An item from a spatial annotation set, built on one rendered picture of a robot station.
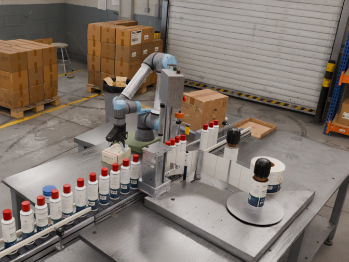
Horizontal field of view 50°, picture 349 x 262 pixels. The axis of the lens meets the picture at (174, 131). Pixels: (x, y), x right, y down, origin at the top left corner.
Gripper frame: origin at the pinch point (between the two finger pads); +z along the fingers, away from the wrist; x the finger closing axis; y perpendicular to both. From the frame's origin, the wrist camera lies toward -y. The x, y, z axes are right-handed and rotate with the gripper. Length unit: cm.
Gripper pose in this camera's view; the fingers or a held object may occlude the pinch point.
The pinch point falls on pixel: (116, 152)
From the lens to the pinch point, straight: 255.5
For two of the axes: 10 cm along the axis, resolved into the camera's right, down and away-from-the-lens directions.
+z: -0.9, 9.2, 3.7
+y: 4.9, -2.8, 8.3
